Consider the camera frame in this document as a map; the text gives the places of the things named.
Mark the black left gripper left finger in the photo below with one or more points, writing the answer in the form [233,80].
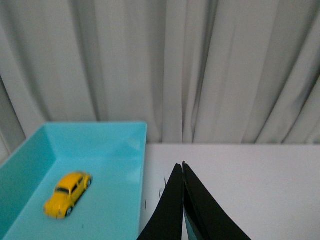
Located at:
[166,222]

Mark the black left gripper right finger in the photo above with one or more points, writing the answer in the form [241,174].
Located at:
[205,219]

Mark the yellow beetle toy car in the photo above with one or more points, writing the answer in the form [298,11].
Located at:
[66,194]

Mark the turquoise plastic tray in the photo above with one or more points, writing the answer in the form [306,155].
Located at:
[111,152]

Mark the white pleated curtain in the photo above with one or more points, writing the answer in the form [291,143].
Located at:
[196,71]

